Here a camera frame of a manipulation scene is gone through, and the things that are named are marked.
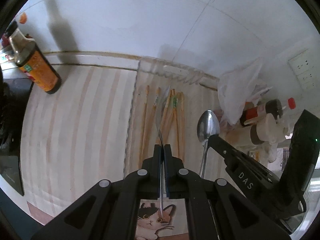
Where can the steel spoon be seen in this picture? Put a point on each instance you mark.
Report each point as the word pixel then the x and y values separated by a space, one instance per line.
pixel 207 125
pixel 161 186

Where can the white wall socket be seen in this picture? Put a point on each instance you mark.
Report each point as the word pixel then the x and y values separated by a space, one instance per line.
pixel 302 62
pixel 309 79

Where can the cat print table mat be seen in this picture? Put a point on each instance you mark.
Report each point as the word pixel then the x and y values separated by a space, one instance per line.
pixel 75 137

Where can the white lid oil dispenser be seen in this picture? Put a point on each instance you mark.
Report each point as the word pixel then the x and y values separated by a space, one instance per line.
pixel 265 130

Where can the red cap sauce bottle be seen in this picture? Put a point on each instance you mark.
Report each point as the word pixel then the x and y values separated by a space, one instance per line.
pixel 275 107

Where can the white plastic bag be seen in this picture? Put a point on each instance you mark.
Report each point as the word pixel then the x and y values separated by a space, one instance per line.
pixel 237 87

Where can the white wall socket middle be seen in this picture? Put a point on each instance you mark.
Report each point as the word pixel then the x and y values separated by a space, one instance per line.
pixel 309 79

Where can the colourful toy box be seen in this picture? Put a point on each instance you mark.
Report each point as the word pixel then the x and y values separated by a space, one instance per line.
pixel 7 54

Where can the wooden chopstick green band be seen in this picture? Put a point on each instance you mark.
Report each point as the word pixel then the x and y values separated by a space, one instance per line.
pixel 176 121

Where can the white wall socket left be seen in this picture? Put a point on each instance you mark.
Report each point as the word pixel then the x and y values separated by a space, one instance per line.
pixel 302 62

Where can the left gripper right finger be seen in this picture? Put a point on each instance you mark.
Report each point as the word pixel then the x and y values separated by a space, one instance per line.
pixel 216 209

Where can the black gas stove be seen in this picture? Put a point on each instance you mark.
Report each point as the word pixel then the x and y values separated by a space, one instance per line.
pixel 14 101

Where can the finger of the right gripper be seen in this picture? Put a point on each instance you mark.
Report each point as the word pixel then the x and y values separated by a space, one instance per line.
pixel 240 162

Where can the clear plastic utensil tray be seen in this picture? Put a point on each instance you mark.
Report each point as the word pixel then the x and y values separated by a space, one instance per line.
pixel 200 94

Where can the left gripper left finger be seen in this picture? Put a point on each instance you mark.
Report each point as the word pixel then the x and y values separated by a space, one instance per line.
pixel 108 210

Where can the soy sauce bottle orange label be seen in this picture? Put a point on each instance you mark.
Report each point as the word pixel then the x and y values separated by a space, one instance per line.
pixel 31 61

